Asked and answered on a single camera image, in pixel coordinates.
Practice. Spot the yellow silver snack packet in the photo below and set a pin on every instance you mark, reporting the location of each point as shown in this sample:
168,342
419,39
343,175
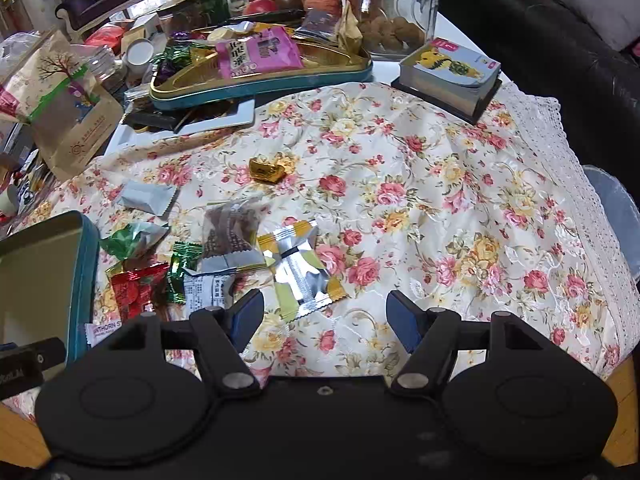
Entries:
300,279

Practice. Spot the pink snack packet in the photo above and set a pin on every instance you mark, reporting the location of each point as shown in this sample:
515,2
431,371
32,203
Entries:
271,50

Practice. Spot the red apple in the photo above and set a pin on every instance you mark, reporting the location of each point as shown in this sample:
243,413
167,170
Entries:
260,7
333,7

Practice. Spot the floral tablecloth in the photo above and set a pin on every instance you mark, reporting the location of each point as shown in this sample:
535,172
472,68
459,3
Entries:
475,219

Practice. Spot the gold candy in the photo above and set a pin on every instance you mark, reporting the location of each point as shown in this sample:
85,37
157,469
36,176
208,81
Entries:
265,172

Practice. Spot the gold teal snack tin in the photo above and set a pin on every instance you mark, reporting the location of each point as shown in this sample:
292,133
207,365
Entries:
188,74

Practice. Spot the grey cushion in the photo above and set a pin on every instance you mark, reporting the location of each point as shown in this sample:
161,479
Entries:
615,21

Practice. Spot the brown paper snack bag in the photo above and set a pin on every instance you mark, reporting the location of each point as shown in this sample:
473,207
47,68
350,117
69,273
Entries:
46,86

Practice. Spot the grey silver snack bar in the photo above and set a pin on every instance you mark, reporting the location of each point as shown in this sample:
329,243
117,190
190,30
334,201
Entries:
151,198

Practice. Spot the red candy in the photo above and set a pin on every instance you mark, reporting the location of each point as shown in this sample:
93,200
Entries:
140,291

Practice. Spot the gold teal tin lid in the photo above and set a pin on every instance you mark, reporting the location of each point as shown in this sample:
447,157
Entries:
48,274

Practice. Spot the white tray with chocolates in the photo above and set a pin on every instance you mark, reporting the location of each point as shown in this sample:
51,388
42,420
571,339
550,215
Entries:
211,116

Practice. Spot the brown date snack packet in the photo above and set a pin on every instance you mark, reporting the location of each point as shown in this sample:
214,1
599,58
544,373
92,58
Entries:
229,237

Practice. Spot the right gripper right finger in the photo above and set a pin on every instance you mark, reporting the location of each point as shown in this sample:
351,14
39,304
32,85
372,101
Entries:
431,339

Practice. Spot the card box with yellow picture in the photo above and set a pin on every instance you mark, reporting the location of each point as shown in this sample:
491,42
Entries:
452,77

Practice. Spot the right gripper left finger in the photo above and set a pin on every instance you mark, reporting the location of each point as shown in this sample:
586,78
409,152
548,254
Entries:
220,338

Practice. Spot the green triangular snack packet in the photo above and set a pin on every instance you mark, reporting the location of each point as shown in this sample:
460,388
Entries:
134,240

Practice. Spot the white small snack packet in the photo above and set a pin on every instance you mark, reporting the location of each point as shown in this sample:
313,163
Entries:
209,291

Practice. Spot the white hawthorn stick packet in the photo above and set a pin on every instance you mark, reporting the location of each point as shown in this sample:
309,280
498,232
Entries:
95,333

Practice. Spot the white round lid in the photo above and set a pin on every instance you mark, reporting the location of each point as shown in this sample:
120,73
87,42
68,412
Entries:
139,55

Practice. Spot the glass jar with walnuts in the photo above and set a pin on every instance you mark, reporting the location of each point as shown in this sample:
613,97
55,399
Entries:
392,29

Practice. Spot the green foil candy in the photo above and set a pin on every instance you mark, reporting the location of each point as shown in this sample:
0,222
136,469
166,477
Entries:
185,256

